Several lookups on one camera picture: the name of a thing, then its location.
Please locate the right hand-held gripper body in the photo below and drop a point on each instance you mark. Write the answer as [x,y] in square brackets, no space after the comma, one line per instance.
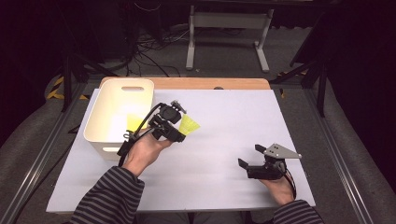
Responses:
[264,171]

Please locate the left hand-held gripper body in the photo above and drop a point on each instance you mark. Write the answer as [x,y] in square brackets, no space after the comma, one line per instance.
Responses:
[169,113]

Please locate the yellow shuttlecock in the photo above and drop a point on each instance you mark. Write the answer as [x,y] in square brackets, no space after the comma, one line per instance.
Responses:
[188,125]
[134,122]

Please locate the white plastic storage bin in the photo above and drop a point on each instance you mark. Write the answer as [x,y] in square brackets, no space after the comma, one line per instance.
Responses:
[106,109]

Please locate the person's right hand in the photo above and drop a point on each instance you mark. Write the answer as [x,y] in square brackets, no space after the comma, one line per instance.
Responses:
[278,189]

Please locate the person's left hand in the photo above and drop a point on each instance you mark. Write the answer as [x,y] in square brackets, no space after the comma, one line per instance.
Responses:
[144,154]

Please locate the white board sheet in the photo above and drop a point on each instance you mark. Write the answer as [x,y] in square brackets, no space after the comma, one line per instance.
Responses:
[218,183]

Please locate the black metal stand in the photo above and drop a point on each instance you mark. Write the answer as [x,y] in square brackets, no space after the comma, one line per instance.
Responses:
[322,90]

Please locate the black tripod stand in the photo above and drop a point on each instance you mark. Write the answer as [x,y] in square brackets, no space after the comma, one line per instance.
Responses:
[67,84]

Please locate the yellow black hazard tape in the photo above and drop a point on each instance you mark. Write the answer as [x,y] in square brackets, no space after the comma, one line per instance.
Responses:
[56,90]

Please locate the aluminium floor rail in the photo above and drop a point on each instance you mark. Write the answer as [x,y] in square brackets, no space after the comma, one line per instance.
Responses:
[40,158]
[339,158]

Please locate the white metal stand frame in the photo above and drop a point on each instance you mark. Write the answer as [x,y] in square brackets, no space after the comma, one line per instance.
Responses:
[229,20]

